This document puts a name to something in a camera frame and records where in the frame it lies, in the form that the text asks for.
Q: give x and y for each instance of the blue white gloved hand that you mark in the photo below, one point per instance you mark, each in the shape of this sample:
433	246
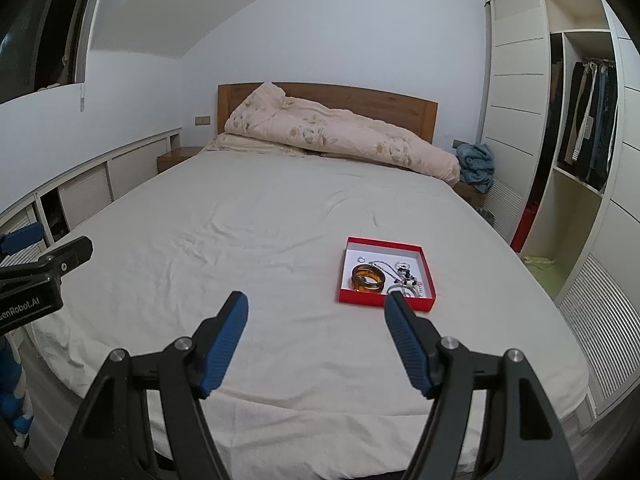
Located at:
16	404

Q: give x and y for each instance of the hanging dark clothes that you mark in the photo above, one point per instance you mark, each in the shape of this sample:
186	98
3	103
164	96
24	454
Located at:
587	146

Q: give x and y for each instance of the left wooden nightstand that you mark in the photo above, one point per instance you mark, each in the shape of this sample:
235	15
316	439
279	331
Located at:
176	157

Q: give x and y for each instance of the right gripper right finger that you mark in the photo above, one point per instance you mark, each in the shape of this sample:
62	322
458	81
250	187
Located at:
416	341

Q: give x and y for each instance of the wooden headboard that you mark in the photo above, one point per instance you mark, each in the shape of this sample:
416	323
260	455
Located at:
414	114

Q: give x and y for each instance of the red bag in wardrobe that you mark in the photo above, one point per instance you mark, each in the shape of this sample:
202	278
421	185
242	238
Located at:
524	226

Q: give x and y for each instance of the amber bangle in box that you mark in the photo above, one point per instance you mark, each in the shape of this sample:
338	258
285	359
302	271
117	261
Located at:
368	278

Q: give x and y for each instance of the white wardrobe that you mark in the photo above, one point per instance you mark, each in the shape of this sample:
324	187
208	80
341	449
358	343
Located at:
562	119

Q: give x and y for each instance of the red jewelry box tray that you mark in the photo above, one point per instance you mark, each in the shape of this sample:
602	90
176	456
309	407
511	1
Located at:
401	263

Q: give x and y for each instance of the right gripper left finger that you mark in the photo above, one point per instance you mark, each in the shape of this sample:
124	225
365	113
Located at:
215	342

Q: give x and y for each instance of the wooden nightstand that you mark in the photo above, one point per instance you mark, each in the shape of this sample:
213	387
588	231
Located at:
176	157
470	194

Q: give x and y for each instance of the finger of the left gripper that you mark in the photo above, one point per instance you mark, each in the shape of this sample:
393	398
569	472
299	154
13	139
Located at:
13	242
66	258

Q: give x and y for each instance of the beige pillow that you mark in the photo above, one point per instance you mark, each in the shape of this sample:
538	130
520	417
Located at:
242	144

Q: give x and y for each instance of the silver bangle in box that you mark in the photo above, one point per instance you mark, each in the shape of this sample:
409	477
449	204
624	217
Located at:
410	290

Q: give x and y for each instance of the low white wall cabinet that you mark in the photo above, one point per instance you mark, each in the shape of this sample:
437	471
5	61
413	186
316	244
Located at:
63	203

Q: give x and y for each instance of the blue crumpled cloth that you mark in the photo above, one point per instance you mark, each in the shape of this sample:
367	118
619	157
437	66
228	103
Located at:
477	165

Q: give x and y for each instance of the right wooden nightstand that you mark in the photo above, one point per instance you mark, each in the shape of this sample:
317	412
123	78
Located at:
470	194

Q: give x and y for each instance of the pink floral duvet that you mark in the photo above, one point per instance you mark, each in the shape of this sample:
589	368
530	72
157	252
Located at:
269	114

